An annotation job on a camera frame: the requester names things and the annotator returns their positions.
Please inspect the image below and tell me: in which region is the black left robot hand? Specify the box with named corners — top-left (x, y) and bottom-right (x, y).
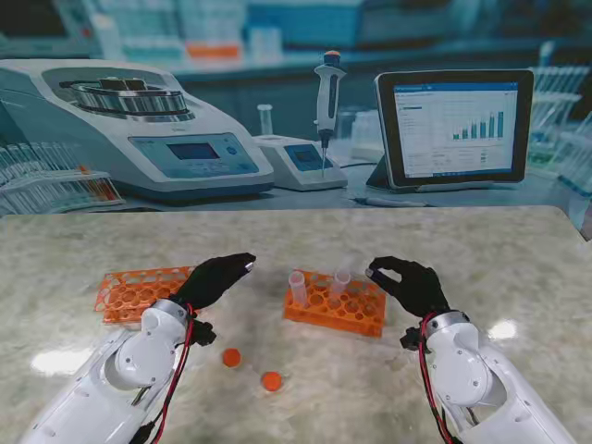
top-left (175, 252), bottom-right (257, 317)

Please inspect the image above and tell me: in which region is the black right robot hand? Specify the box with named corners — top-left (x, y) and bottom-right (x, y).
top-left (364, 256), bottom-right (452, 320)

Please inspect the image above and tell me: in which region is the clear plastic test tube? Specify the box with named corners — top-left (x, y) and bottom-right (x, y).
top-left (331, 264), bottom-right (355, 297)
top-left (288, 270), bottom-right (312, 310)

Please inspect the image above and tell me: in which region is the orange plastic test tube rack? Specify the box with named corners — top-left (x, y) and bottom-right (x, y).
top-left (282, 270), bottom-right (388, 339)
top-left (94, 265), bottom-right (198, 325)

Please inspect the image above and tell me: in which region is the printed laboratory backdrop poster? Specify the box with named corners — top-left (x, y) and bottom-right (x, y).
top-left (0, 0), bottom-right (592, 218)

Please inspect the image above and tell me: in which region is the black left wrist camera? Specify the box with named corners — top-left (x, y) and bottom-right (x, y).
top-left (187, 318), bottom-right (217, 347)

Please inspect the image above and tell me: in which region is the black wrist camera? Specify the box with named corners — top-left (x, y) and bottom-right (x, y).
top-left (400, 326), bottom-right (429, 355)
top-left (187, 318), bottom-right (217, 347)

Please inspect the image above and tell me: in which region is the red black left arm cable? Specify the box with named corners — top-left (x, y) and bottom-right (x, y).
top-left (138, 302), bottom-right (195, 444)

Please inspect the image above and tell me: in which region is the red black arm cable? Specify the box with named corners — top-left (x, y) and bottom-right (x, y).
top-left (418, 312), bottom-right (457, 444)
top-left (138, 302), bottom-right (195, 444)

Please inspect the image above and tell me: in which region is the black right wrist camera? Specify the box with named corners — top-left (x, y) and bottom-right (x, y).
top-left (400, 326), bottom-right (429, 355)

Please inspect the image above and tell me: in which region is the red black right arm cable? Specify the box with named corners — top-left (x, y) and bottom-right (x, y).
top-left (418, 312), bottom-right (457, 444)

